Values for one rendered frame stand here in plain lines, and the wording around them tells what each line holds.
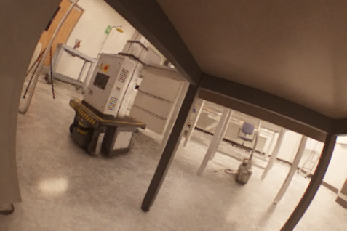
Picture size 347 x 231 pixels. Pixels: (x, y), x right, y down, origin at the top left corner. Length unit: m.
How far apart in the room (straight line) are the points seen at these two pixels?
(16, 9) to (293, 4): 0.42
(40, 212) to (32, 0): 0.60
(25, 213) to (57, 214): 0.13
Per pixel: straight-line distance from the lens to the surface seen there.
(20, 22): 0.32
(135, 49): 1.11
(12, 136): 0.36
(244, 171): 1.63
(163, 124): 1.47
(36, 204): 0.66
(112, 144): 1.02
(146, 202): 0.71
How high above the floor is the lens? 0.51
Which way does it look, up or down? 3 degrees up
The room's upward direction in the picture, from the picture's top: 21 degrees clockwise
